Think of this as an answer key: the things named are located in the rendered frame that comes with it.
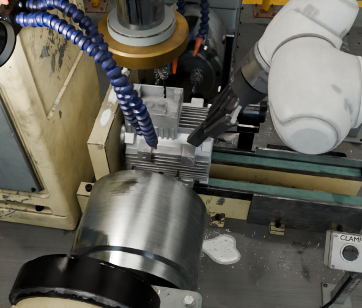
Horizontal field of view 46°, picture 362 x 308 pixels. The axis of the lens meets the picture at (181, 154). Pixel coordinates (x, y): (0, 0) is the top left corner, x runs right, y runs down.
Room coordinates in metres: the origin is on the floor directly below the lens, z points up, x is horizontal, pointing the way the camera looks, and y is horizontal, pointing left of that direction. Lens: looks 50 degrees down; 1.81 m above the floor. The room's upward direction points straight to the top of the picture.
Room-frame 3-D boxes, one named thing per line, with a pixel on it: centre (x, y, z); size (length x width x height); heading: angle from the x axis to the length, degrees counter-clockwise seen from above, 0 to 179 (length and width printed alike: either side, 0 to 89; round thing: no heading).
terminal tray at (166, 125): (0.71, 0.06, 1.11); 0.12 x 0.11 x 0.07; 82
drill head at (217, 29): (1.03, -0.01, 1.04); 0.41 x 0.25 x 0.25; 171
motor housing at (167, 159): (0.70, 0.02, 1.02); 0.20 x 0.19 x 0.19; 82
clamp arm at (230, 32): (0.82, -0.11, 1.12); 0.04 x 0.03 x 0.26; 81
